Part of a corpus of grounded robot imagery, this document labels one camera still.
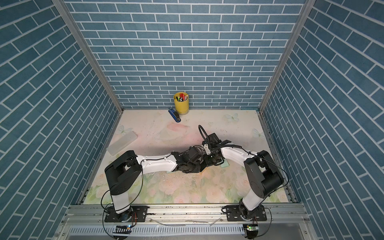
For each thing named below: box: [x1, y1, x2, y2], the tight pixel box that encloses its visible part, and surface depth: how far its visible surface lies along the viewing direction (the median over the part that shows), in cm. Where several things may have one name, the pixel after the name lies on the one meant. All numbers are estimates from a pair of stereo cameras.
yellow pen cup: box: [173, 91, 190, 115], surface depth 114 cm
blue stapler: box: [168, 107, 182, 123], surface depth 115 cm
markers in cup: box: [175, 93, 188, 102], surface depth 114 cm
